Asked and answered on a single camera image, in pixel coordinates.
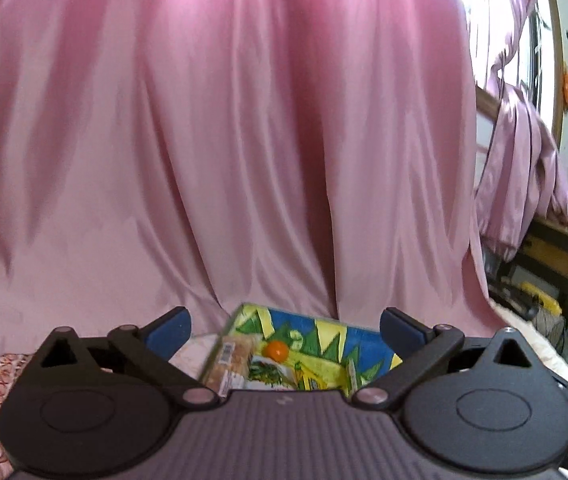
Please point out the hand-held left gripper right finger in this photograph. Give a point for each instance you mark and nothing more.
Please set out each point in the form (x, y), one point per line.
(403, 330)

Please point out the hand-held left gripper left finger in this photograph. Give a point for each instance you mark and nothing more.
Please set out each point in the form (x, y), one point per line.
(169, 332)

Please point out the grey box tray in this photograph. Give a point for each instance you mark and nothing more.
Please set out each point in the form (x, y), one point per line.
(212, 362)

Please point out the clear cracker packet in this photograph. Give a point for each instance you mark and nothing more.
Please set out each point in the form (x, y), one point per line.
(231, 365)

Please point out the small orange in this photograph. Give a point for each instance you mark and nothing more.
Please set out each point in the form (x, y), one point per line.
(277, 350)

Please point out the vegetable picture snack packet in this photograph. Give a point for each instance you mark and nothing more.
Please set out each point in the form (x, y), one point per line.
(271, 374)

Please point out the yellow item under desk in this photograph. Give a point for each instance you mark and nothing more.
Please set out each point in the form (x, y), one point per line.
(541, 297)

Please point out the blue yellow cartoon print sheet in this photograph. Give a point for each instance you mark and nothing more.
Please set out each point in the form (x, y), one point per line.
(314, 332)

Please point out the small pink curtain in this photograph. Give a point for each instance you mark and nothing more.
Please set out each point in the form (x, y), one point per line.
(518, 170)

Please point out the large pink curtain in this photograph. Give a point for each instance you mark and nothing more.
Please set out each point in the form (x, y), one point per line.
(214, 135)

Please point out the window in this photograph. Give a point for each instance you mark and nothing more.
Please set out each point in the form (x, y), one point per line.
(533, 50)

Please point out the black frame desk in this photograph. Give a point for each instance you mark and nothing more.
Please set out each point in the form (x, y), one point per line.
(553, 255)

